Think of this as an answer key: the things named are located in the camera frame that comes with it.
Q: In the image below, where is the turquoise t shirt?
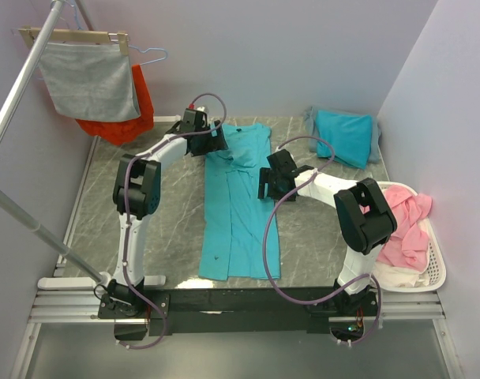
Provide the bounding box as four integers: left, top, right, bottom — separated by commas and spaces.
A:
198, 123, 274, 281
315, 110, 373, 169

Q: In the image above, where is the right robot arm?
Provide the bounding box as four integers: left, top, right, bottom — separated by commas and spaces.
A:
258, 149, 397, 315

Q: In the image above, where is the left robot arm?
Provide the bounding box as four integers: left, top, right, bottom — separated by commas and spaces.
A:
107, 107, 227, 317

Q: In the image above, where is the white rack foot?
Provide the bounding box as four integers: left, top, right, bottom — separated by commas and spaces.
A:
153, 114, 182, 123

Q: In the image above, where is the orange hanging garment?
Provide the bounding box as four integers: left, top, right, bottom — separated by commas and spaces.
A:
77, 65, 154, 146

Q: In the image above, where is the folded turquoise t shirt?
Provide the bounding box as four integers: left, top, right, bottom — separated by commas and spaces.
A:
315, 110, 373, 169

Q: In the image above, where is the grey hanging cloth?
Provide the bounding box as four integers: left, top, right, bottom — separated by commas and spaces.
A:
39, 43, 141, 122

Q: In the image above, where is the pink t shirt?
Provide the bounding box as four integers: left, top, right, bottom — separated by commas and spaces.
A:
377, 185, 432, 272

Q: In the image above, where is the white laundry basket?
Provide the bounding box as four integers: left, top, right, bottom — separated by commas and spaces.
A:
379, 182, 446, 293

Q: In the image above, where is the wooden clip hanger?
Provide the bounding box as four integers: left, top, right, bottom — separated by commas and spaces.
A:
13, 26, 129, 56

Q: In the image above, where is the metal clothes rack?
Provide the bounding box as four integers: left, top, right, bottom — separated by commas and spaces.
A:
0, 1, 110, 288

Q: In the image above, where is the black base beam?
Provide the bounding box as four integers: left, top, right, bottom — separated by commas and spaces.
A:
98, 287, 378, 341

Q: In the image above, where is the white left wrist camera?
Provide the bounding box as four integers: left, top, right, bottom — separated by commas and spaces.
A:
188, 103, 209, 114

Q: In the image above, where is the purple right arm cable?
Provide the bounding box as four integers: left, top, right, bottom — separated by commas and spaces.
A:
262, 136, 382, 345

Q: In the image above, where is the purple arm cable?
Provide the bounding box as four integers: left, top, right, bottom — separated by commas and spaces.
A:
123, 92, 228, 351
262, 136, 382, 345

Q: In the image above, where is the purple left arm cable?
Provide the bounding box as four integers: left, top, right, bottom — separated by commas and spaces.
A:
123, 92, 228, 351

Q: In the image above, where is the aluminium rail frame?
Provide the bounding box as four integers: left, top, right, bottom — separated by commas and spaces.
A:
28, 291, 446, 324

